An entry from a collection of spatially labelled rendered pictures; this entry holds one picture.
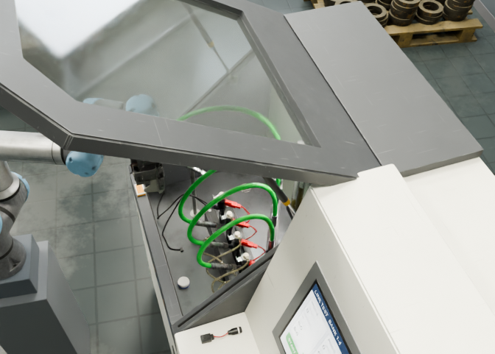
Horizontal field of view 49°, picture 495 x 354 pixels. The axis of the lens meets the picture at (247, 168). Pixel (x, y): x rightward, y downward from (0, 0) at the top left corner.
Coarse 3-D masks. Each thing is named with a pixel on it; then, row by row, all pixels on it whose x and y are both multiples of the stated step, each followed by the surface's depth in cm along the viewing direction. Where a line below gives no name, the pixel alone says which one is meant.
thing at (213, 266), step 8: (248, 216) 146; (256, 216) 147; (264, 216) 149; (232, 224) 145; (272, 224) 152; (216, 232) 147; (272, 232) 155; (208, 240) 148; (272, 240) 159; (200, 248) 150; (272, 248) 162; (200, 256) 152; (200, 264) 156; (208, 264) 158; (216, 264) 160; (224, 264) 162; (232, 264) 164
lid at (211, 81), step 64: (0, 0) 101; (64, 0) 116; (128, 0) 131; (192, 0) 151; (0, 64) 88; (64, 64) 100; (128, 64) 111; (192, 64) 125; (256, 64) 143; (64, 128) 86; (128, 128) 94; (192, 128) 104; (256, 128) 120; (320, 128) 133
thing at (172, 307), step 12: (132, 180) 199; (144, 204) 192; (144, 216) 189; (144, 228) 186; (156, 228) 186; (156, 240) 183; (156, 252) 180; (156, 264) 177; (168, 264) 177; (156, 276) 186; (168, 276) 174; (168, 288) 171; (168, 300) 169; (168, 312) 166; (180, 312) 167
